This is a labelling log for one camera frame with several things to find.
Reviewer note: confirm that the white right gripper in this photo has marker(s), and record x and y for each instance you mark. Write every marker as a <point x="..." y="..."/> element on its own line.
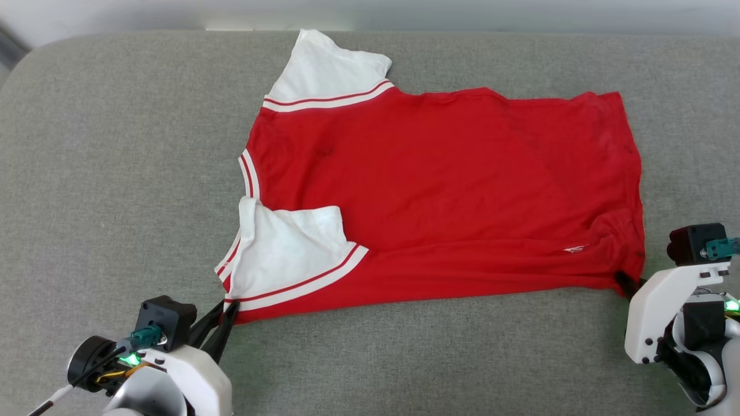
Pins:
<point x="650" y="318"/>

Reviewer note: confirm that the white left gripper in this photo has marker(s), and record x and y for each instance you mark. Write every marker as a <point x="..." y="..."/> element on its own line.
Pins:
<point x="202" y="381"/>

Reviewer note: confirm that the red and white jersey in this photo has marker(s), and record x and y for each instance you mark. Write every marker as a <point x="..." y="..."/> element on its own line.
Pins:
<point x="451" y="190"/>

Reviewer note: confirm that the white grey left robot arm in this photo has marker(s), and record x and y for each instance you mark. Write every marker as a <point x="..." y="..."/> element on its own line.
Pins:
<point x="133" y="393"/>

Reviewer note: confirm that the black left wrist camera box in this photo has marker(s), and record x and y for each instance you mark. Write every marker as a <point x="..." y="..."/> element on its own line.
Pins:
<point x="165" y="318"/>

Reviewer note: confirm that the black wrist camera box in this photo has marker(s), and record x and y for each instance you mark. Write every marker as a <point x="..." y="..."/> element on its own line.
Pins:
<point x="691" y="244"/>
<point x="165" y="318"/>

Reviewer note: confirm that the teal left camera connector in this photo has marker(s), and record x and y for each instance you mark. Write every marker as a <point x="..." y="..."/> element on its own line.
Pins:
<point x="141" y="338"/>

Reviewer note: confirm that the teal camera connector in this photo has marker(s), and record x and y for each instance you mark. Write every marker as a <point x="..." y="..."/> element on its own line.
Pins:
<point x="722" y="248"/>
<point x="141" y="338"/>

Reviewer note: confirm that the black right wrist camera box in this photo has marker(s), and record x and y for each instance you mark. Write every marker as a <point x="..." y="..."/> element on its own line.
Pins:
<point x="691" y="244"/>

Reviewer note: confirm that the teal right camera connector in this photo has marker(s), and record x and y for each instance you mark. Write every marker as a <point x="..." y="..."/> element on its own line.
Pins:
<point x="722" y="248"/>

